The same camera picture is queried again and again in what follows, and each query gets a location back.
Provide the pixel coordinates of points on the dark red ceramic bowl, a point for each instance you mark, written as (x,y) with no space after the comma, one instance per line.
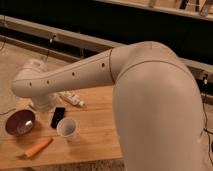
(20,122)

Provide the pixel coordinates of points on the white paper cup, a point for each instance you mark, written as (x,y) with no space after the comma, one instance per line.
(67,128)

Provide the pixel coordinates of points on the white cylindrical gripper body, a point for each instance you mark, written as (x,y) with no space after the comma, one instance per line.
(44,103)

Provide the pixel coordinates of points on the orange carrot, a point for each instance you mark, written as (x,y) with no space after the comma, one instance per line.
(32,151)

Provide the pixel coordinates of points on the black smartphone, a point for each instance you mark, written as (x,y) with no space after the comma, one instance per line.
(57,116)

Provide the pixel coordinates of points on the wooden table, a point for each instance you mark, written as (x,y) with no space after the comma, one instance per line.
(96,137)

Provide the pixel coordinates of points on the white tube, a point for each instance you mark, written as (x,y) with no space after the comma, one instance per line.
(72,98)

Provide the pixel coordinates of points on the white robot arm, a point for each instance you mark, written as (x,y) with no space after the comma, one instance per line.
(157,104)

